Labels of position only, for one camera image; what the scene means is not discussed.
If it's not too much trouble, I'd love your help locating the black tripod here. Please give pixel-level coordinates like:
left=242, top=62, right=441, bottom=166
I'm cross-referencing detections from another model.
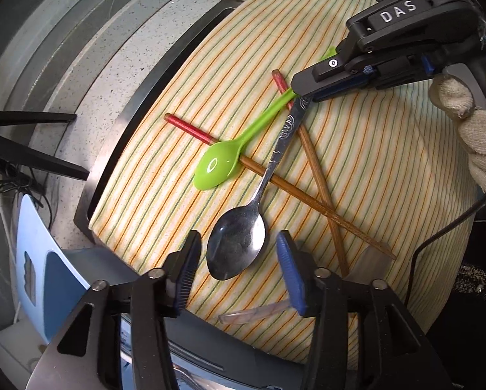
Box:
left=0, top=111, right=90, bottom=181

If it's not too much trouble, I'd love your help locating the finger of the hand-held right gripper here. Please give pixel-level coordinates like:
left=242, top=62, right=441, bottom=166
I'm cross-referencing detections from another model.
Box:
left=290, top=58, right=362, bottom=98
left=311, top=54, right=435, bottom=103

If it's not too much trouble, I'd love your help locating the person's dark clothing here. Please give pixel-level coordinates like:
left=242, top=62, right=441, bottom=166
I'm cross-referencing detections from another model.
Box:
left=405, top=199, right=486, bottom=390

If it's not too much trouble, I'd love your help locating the red tipped wooden chopstick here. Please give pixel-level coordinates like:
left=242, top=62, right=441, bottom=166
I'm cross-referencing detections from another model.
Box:
left=164, top=113, right=397, bottom=261
left=271, top=69, right=350, bottom=278

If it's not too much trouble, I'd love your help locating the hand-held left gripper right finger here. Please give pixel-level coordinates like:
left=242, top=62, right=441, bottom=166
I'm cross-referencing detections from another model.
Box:
left=277, top=230, right=451, bottom=390

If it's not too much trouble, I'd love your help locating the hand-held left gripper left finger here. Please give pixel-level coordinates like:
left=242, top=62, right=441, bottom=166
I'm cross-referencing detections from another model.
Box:
left=24, top=230, right=203, bottom=390

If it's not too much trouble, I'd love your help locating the striped cloth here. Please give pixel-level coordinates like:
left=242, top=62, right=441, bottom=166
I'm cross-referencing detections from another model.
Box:
left=88, top=0, right=477, bottom=368

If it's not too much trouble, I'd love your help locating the clear plastic spoon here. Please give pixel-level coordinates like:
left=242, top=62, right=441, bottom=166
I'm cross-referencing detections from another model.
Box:
left=220, top=247, right=390, bottom=325

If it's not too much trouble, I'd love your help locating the person's right hand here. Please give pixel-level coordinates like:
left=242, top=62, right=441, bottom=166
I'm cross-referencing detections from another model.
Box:
left=428, top=59, right=486, bottom=204

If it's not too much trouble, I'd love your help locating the green plastic spoon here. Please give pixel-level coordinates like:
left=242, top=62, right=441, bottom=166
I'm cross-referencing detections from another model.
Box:
left=193, top=46, right=338, bottom=191

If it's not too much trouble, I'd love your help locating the black cable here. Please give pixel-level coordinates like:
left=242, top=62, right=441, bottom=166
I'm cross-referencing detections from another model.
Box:
left=403, top=179, right=486, bottom=307

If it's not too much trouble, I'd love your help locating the metal spoon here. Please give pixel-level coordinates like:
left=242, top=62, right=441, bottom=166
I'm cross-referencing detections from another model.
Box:
left=206, top=95, right=313, bottom=281

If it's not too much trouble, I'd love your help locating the blue plastic bin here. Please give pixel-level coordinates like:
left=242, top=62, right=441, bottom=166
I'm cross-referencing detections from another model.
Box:
left=18, top=195, right=349, bottom=390

